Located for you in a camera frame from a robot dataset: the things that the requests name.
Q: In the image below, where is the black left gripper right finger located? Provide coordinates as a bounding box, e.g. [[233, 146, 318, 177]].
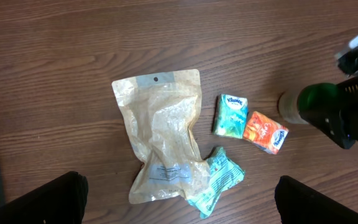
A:
[[274, 175, 358, 224]]

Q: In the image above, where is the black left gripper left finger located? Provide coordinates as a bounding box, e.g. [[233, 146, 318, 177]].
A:
[[0, 171, 88, 224]]

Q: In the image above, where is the green lid jar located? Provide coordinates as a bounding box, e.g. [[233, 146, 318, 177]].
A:
[[278, 83, 341, 124]]

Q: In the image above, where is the orange tissue pack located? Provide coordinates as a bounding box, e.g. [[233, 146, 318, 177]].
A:
[[243, 111, 289, 154]]

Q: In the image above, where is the teal wipes packet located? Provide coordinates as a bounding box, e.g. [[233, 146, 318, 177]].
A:
[[187, 146, 246, 219]]

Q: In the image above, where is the teal tissue pack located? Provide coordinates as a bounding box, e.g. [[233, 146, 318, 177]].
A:
[[213, 94, 249, 139]]

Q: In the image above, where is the clear plastic bag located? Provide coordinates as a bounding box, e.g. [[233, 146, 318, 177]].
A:
[[111, 69, 210, 204]]

